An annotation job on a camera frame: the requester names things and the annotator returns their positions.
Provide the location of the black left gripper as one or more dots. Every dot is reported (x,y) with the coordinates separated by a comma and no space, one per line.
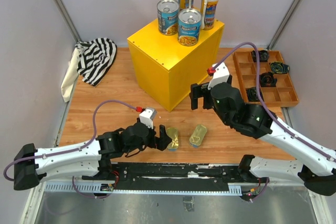
(160,142)

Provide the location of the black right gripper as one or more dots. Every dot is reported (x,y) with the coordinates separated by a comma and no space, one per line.
(198,91)

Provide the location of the gold tin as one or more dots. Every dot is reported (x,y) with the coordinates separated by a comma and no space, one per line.
(173,133)
(197,136)

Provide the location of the blue Progresso soup can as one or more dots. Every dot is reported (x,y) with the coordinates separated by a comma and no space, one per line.
(168,16)

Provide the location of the yellow tall congee can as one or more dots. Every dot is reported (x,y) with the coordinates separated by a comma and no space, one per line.
(208,10)

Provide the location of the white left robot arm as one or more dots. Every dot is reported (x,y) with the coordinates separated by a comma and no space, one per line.
(34,166)

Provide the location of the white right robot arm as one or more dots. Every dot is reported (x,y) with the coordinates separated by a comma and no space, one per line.
(314,164)

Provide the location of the yellow cabinet box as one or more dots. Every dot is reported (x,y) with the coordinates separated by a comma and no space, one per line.
(165,69)

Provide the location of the dark cloth roll front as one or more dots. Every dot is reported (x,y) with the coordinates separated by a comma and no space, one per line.
(252,94)

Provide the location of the black cloth roll middle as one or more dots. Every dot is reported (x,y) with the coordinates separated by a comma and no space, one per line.
(267,79)

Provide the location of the black cloth roll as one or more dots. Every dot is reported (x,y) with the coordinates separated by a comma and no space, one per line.
(267,79)
(263,56)

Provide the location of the black cloth roll back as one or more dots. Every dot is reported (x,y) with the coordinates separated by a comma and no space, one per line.
(263,56)

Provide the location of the dark green patterned cloth roll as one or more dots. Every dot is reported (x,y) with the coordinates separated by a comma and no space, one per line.
(279,68)

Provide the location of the wooden compartment tray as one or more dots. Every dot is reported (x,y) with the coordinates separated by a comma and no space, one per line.
(283,95)

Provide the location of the black white striped cloth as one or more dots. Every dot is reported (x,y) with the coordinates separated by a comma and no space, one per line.
(90,59)

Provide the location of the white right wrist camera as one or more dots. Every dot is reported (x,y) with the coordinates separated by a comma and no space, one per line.
(219,75)

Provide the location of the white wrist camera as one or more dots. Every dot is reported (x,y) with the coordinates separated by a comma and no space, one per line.
(219,75)
(147,116)

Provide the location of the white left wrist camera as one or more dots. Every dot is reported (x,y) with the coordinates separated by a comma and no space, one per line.
(147,116)

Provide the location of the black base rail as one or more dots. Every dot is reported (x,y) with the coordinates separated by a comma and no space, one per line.
(182,179)

